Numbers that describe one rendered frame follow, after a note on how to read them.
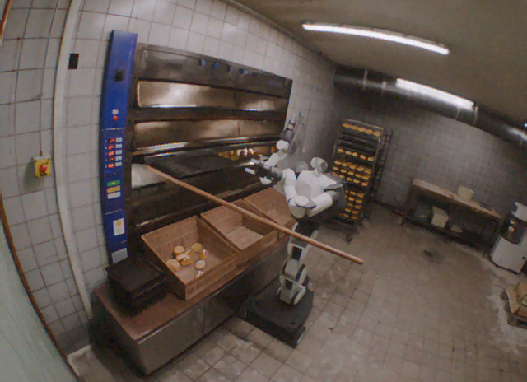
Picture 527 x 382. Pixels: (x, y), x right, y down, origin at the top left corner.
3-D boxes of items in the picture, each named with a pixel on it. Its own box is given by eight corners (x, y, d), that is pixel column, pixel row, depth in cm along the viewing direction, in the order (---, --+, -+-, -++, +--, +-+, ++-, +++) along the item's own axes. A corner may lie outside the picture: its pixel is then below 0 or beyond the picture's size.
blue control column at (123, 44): (57, 229, 262) (52, 58, 193) (67, 226, 275) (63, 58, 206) (126, 328, 171) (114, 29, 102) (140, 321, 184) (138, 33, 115)
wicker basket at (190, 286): (142, 266, 174) (138, 235, 165) (193, 242, 221) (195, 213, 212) (185, 302, 152) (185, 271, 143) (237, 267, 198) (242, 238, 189)
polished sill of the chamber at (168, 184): (128, 194, 157) (128, 188, 156) (270, 160, 305) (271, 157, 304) (132, 197, 154) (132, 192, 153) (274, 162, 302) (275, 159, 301)
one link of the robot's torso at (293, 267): (286, 267, 214) (300, 219, 199) (305, 276, 206) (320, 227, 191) (278, 276, 202) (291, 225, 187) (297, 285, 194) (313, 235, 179)
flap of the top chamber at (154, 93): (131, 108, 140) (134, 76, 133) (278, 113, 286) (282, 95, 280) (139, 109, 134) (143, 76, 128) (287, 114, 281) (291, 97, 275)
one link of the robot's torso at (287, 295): (282, 290, 232) (288, 253, 209) (300, 299, 223) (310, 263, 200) (273, 300, 221) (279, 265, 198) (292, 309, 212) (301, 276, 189)
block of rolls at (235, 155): (193, 146, 290) (194, 142, 289) (221, 144, 330) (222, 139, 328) (235, 160, 262) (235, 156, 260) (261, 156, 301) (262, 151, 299)
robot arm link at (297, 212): (282, 196, 163) (288, 220, 149) (284, 184, 156) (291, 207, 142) (299, 195, 165) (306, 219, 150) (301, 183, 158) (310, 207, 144)
